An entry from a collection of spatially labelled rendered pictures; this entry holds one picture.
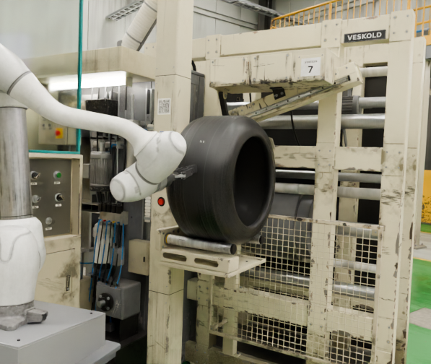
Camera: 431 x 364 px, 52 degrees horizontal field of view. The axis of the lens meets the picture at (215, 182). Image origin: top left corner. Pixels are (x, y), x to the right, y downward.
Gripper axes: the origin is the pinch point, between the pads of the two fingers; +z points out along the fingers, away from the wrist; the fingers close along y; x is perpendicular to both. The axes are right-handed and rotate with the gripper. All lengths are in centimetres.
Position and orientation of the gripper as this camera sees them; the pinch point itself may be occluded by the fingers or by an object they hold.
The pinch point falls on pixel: (190, 169)
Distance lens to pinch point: 173.0
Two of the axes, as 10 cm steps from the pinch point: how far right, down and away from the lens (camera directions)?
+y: -8.6, -0.6, 5.1
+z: 5.1, -1.8, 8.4
